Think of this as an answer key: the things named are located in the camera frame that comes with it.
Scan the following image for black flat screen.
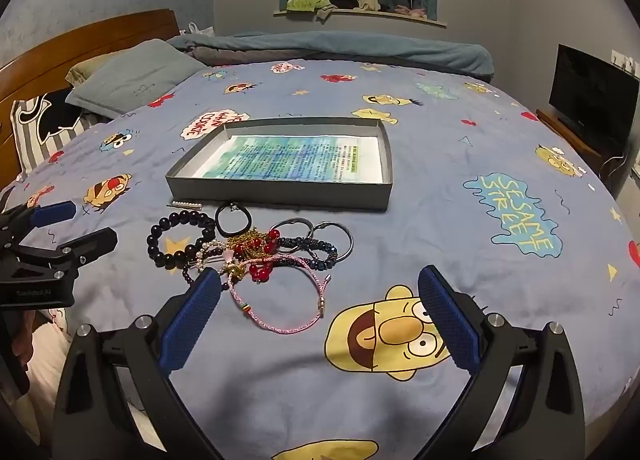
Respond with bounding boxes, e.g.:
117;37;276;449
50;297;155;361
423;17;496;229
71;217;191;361
548;44;640;143

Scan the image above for dark purple bead bracelet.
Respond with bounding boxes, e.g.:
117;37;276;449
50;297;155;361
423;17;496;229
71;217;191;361
181;245;226;291

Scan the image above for person's white clothing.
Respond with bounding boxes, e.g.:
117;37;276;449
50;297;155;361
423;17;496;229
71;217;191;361
10;309;73;443

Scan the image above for person's left hand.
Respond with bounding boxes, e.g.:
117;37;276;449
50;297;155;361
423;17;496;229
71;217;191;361
16;311;39;372

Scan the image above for blue cartoon printed bed sheet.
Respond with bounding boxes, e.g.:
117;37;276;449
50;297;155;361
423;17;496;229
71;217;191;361
0;57;640;460

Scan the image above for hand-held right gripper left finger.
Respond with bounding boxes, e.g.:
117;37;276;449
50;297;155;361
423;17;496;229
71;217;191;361
52;270;226;460

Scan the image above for blue-green printed paper sheet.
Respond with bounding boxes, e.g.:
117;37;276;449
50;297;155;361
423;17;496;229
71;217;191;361
197;135;386;184

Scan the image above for dark blue beaded bracelet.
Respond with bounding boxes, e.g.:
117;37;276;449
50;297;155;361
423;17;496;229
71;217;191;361
272;236;338;273

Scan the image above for wooden screen stand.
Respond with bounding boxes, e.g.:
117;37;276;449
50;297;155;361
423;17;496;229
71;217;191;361
536;108;606;158

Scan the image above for white cable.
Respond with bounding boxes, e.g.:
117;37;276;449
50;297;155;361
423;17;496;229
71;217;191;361
597;152;628;181

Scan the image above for grey shallow cardboard box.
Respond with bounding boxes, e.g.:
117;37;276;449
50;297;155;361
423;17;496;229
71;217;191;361
165;117;393;213

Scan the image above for wooden window sill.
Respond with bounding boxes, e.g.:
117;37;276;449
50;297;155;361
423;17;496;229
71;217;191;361
273;7;447;29

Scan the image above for pink braided cord bracelet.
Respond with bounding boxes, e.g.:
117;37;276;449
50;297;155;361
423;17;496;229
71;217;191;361
227;255;333;334

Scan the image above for striped cartoon pillow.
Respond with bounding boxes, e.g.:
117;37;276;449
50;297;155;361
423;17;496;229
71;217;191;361
11;92;98;175

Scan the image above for green cloth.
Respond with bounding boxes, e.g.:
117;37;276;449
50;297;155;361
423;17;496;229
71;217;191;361
286;0;333;13

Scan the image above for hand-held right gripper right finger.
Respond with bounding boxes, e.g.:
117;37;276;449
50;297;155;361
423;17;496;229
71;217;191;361
415;265;586;460

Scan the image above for black hair tie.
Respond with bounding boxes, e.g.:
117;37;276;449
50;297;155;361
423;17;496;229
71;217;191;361
215;201;252;237

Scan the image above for white pearl bracelet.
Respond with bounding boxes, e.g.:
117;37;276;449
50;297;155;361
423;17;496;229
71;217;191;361
192;240;226;273

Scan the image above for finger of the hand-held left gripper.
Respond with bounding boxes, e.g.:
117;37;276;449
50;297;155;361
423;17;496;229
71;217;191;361
10;226;119;285
0;200;77;247

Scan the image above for black bead bracelet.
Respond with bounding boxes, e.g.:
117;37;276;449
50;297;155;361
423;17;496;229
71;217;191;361
146;210;217;269

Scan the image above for grey-blue pillow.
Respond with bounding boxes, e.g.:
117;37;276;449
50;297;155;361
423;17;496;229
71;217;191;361
65;38;206;118

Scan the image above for wooden headboard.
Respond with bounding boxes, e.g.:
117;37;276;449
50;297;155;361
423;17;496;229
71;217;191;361
0;8;181;191

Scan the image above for yellowish pillow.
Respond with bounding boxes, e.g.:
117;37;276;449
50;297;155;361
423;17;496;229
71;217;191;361
66;52;126;88

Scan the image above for thin metal ring bangle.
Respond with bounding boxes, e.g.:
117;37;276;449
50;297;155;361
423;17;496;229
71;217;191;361
270;217;314;241
307;221;353;261

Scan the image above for blue-grey duvet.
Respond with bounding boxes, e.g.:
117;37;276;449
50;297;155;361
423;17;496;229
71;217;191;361
167;31;496;80

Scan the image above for white wall socket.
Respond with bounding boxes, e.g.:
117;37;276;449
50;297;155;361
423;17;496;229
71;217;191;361
611;50;640;73

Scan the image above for gold chain with red beads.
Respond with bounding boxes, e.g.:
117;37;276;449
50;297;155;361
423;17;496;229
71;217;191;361
220;226;281;285

